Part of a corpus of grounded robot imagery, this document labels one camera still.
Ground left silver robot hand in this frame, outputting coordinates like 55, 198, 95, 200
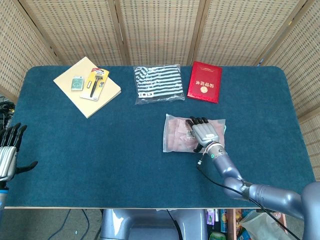
0, 122, 39, 182

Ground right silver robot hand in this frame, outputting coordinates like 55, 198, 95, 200
185, 116, 223, 153

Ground pink floral cloth garment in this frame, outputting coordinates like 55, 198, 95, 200
166, 117, 225, 150

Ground frosted transparent zip bag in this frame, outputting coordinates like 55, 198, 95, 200
162, 113, 227, 154

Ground striped clothing in clear bag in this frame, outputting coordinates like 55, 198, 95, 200
133, 63, 186, 106

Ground crumpled clear plastic bag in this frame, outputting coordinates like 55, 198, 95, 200
238, 209, 292, 240

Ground red certificate book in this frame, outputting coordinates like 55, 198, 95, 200
186, 60, 223, 105

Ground blue table mat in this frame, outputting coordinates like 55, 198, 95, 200
0, 65, 320, 209

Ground beige paper notebook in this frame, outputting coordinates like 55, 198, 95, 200
53, 56, 123, 119

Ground wooden shelf with goods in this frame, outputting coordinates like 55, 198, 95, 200
205, 208, 288, 240

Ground small green card box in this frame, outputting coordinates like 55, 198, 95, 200
70, 75, 85, 91

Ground grey robot torso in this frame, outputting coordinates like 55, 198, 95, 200
99, 208, 209, 240

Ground rattan folding screen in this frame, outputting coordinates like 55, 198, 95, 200
0, 0, 320, 182

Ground razor in yellow package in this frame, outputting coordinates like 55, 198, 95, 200
79, 67, 111, 101

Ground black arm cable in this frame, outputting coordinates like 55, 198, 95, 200
196, 159, 301, 240

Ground tangled floor cables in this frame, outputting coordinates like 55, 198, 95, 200
0, 96, 16, 133

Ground black torso cable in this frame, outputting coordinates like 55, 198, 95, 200
166, 209, 181, 240

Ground blue floor cable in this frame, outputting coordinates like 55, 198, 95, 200
56, 208, 91, 237

